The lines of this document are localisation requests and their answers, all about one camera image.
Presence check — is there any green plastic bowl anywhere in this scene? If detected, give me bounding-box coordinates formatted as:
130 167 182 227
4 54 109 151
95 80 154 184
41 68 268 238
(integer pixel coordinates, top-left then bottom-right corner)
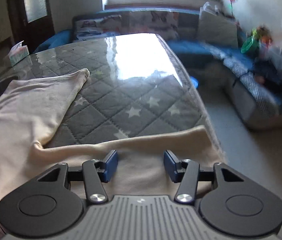
241 36 259 55

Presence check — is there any butterfly cushion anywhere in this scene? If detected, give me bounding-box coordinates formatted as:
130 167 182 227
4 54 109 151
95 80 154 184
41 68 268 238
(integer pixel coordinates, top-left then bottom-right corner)
129 10 179 40
73 15 123 42

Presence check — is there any white pillow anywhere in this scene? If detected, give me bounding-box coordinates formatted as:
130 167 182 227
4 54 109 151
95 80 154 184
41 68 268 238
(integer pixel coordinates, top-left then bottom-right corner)
197 2 238 48

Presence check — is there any right butterfly cushion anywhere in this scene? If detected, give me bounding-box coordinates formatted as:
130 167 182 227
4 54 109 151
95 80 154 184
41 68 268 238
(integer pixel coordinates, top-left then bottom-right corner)
129 10 179 40

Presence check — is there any dark wooden door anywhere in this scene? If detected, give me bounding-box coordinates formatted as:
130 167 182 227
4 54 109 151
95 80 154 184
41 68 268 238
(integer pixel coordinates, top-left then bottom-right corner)
7 0 55 54

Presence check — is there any blue corner sofa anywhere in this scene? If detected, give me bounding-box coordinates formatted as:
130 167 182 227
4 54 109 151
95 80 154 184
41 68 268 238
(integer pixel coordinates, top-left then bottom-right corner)
37 8 282 130

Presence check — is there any plush toy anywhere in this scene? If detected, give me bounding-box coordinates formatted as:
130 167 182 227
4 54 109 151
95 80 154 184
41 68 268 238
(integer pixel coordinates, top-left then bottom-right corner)
251 25 273 47

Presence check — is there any tissue box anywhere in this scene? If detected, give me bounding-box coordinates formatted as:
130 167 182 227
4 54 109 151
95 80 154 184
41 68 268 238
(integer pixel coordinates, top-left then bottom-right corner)
7 41 29 66

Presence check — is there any left butterfly cushion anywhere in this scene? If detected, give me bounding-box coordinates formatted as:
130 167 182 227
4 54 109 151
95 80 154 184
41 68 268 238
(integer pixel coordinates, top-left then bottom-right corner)
73 15 123 42

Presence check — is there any cream knit garment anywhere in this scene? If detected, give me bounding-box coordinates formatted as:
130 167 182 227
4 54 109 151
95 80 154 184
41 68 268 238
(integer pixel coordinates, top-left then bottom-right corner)
0 69 224 200

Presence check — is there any dark blue clothing pile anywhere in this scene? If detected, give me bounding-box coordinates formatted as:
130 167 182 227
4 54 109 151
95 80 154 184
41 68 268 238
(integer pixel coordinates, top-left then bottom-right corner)
251 58 282 92

